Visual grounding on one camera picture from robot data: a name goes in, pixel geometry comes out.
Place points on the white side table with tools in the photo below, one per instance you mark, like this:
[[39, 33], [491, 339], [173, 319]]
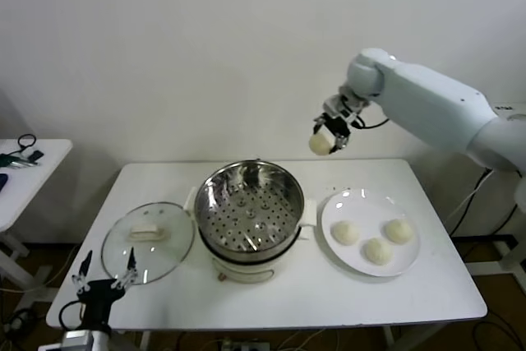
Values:
[[24, 195]]

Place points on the perforated stainless steamer basket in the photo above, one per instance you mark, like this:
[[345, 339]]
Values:
[[230, 186]]

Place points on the dark blue object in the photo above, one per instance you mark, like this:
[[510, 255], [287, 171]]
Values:
[[3, 181]]

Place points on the white power strip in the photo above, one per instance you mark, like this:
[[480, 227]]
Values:
[[246, 346]]

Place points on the small black device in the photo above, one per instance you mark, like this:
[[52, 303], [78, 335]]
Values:
[[37, 155]]

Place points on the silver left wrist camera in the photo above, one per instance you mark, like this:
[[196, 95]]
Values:
[[78, 340]]

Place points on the round glass pot lid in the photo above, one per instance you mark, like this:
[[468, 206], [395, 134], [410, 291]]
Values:
[[164, 252]]

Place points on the white steamed baozi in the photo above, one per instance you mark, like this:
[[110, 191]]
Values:
[[345, 232], [321, 144], [377, 251], [398, 231]]

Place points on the large white round plate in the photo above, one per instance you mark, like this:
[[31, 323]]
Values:
[[357, 207]]

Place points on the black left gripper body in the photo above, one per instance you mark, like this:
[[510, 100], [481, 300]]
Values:
[[98, 297]]

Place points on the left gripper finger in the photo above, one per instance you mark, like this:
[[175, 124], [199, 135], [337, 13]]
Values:
[[131, 266], [85, 271]]

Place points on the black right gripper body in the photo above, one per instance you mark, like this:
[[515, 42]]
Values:
[[339, 127]]

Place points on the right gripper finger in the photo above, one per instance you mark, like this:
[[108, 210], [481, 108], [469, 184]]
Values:
[[318, 124], [340, 142]]

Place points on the white electric cooking pot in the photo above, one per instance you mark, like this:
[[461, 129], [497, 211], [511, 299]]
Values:
[[246, 275]]

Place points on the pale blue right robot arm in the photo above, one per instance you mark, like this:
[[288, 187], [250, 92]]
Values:
[[431, 96]]

